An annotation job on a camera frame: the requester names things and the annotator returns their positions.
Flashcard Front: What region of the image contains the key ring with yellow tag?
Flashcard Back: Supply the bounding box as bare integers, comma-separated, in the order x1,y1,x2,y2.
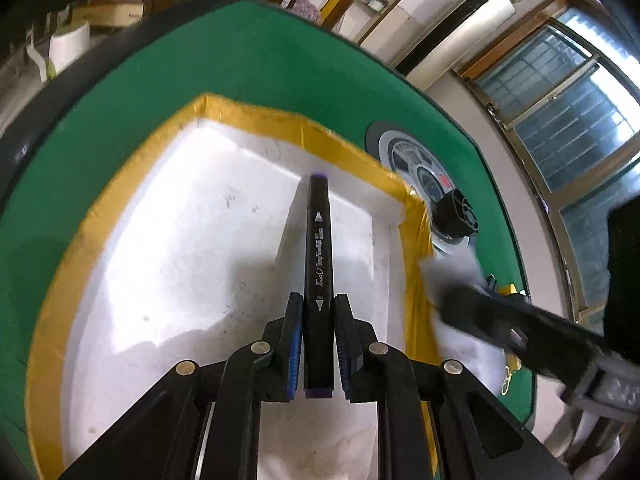
485,275,531,396

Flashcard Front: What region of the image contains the black marker purple cap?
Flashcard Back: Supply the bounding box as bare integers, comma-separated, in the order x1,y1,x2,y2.
302,174,335,400

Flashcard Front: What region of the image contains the white foam box yellow tape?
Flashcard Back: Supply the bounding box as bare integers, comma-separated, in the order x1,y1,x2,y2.
25,92,506,480

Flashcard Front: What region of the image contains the floral cloth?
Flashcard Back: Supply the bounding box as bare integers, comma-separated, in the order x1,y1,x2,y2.
292,0,322,23

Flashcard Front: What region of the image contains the black square fan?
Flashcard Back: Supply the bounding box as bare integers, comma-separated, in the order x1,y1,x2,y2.
432,190,481,238

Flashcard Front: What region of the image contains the white paper roll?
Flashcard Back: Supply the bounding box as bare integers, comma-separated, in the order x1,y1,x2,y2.
47,21,91,76

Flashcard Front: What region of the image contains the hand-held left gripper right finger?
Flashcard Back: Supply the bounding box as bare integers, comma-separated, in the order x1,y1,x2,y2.
334,294,571,480

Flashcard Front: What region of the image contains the standing air conditioner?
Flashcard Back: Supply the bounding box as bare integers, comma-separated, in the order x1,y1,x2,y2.
395,0,516,88

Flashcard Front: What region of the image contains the round grey disc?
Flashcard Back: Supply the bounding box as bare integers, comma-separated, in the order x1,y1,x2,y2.
365,121,482,261

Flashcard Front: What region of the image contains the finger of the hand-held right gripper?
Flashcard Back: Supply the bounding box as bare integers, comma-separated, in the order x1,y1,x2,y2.
440,284,609,387

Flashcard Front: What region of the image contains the person's dark clothing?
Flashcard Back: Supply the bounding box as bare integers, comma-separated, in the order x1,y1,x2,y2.
606,200,640,338

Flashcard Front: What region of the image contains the wooden framed window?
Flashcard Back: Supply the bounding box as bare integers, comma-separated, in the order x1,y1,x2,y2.
460,10,640,321

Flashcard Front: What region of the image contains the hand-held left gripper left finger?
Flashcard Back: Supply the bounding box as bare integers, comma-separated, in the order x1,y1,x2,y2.
59,292,306,480

